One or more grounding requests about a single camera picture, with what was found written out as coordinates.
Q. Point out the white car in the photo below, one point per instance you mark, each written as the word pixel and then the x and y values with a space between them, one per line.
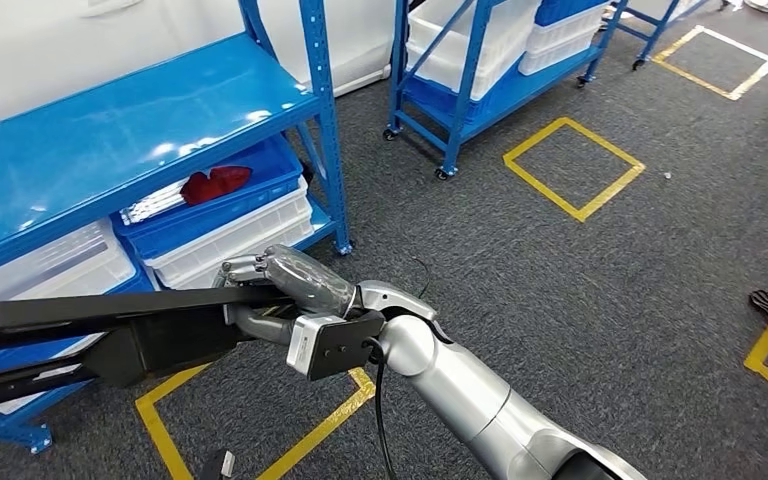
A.
pixel 59 60

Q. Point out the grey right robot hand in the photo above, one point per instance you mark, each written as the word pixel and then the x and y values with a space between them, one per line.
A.
pixel 311 281

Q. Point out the long black plastic part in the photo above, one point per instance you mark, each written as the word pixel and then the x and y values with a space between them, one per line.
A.
pixel 159 344

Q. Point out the large white plastic bin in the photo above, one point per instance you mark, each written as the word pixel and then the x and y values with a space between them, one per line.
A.
pixel 490 53

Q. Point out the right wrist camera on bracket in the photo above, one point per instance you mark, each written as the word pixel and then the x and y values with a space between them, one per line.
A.
pixel 304 344

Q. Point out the red item in bin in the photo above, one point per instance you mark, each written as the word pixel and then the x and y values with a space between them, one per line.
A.
pixel 215 184

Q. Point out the blue plastic bin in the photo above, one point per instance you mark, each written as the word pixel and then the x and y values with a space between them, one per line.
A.
pixel 569 10
pixel 225 212

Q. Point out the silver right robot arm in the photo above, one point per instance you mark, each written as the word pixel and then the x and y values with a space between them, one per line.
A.
pixel 463 391

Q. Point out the blue metal shelf rack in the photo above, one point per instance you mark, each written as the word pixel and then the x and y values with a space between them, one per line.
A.
pixel 126 132
pixel 463 112
pixel 656 30

